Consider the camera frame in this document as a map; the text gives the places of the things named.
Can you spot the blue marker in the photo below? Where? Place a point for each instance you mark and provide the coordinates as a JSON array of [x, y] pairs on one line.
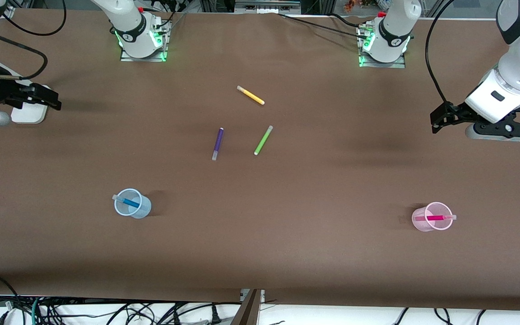
[[129, 202]]

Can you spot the yellow marker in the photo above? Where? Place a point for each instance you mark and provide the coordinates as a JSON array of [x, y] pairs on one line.
[[251, 95]]

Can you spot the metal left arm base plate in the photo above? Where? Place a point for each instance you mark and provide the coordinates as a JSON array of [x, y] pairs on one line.
[[382, 65]]

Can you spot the white desk lamp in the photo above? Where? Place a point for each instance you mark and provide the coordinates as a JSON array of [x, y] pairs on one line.
[[27, 116]]

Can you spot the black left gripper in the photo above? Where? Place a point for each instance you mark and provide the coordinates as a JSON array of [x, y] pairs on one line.
[[455, 113]]

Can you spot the translucent blue cup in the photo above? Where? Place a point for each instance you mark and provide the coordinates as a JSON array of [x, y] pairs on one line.
[[145, 211]]

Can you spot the green marker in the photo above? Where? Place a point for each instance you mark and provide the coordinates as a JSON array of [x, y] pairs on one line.
[[263, 141]]

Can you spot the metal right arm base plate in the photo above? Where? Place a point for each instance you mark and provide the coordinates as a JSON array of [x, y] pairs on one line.
[[142, 58]]

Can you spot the pink marker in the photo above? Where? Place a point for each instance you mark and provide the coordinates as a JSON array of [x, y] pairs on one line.
[[436, 218]]

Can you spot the black power plug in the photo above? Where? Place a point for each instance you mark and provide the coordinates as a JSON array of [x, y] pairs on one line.
[[215, 316]]

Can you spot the purple marker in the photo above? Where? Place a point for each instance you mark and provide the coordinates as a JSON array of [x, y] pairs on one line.
[[218, 143]]

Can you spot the translucent pink cup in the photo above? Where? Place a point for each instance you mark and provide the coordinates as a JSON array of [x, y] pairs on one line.
[[422, 225]]

